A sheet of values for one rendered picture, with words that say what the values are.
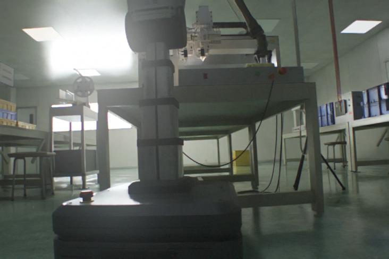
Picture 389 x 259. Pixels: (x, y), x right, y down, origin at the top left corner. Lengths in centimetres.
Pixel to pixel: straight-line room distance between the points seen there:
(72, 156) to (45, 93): 639
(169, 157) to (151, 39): 43
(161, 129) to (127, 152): 815
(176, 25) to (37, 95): 938
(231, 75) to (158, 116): 73
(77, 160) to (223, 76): 271
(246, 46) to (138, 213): 165
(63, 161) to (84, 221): 321
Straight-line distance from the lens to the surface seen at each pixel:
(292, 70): 172
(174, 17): 106
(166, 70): 102
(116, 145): 919
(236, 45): 214
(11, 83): 346
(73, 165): 394
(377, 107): 447
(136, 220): 74
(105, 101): 157
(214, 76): 160
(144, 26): 107
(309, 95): 168
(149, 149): 97
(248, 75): 163
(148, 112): 99
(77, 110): 391
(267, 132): 940
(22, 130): 350
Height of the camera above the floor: 38
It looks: 4 degrees up
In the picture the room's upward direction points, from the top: 3 degrees counter-clockwise
